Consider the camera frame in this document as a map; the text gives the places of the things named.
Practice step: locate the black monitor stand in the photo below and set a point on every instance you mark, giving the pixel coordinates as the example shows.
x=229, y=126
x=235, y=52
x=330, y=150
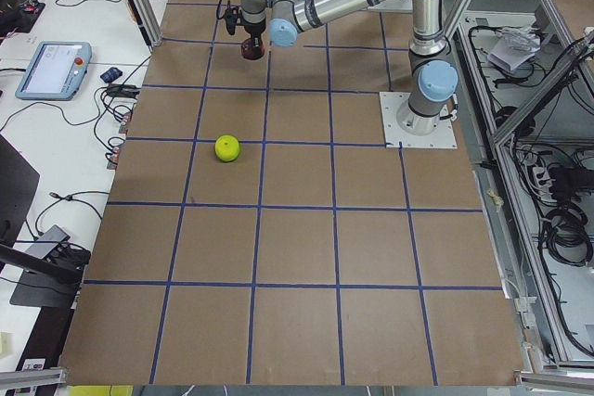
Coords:
x=51, y=267

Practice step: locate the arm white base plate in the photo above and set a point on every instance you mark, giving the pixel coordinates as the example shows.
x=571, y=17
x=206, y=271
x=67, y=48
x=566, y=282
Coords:
x=403, y=129

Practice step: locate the dark red apple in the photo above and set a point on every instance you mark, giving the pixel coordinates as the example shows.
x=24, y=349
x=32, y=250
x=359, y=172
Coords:
x=252, y=49

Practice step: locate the small blue device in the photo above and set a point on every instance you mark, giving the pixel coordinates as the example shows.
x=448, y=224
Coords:
x=111, y=75

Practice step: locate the blue teach pendant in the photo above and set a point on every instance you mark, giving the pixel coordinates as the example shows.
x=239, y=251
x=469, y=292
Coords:
x=56, y=71

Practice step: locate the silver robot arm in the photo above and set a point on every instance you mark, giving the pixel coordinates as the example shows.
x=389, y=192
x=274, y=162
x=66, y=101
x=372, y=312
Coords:
x=435, y=80

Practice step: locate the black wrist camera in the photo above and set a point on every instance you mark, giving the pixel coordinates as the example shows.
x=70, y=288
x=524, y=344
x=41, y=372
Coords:
x=232, y=18

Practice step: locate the white power strip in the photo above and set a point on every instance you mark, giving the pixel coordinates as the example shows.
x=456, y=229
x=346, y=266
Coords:
x=540, y=181

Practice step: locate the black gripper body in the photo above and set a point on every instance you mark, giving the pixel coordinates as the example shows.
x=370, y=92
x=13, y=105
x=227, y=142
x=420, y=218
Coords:
x=253, y=37

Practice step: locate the green apple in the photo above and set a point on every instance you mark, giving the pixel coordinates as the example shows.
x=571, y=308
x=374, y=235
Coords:
x=227, y=148

